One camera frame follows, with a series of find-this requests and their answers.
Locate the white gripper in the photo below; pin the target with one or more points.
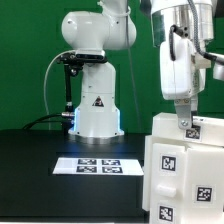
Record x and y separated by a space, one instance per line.
181 74

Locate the white cabinet block part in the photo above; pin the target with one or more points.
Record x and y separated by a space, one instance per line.
208 131

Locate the white cabinet box body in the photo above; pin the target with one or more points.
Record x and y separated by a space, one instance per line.
150 140

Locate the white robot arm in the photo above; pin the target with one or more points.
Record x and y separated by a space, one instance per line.
97 118

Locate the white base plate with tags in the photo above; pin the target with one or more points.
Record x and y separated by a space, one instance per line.
97 166

